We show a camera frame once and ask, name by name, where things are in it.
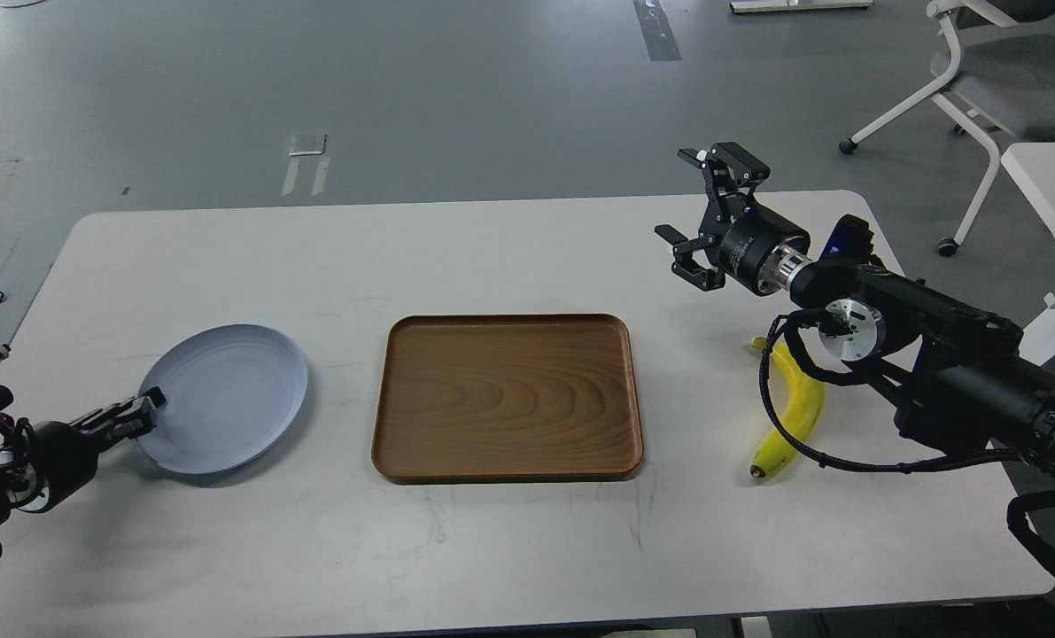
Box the light blue plate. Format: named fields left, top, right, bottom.
left=136, top=324, right=308, bottom=475

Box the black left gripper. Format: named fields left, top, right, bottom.
left=28, top=388, right=167, bottom=503

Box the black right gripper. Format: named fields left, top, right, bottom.
left=654, top=142, right=811, bottom=296

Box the yellow banana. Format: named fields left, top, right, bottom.
left=749, top=342, right=826, bottom=482

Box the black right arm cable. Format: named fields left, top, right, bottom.
left=757, top=308, right=1024, bottom=473

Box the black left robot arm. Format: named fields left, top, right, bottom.
left=0, top=344, right=167, bottom=558

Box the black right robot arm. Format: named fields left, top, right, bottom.
left=655, top=142, right=1055, bottom=503

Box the white office chair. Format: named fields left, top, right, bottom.
left=839, top=1, right=1055, bottom=257

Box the brown wooden tray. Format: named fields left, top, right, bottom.
left=370, top=314, right=644, bottom=484

